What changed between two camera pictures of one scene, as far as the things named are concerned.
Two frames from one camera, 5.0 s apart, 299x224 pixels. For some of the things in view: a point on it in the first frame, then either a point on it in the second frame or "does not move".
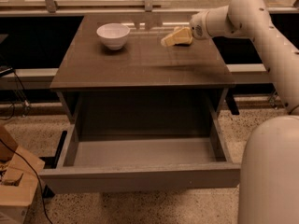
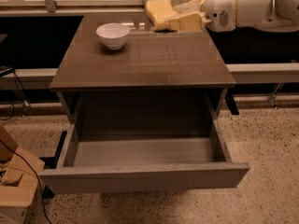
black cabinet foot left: x=51 y=162 does not move
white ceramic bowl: x=113 y=35 does not move
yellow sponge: x=183 y=36 -> x=159 y=10
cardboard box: x=20 y=172 does not move
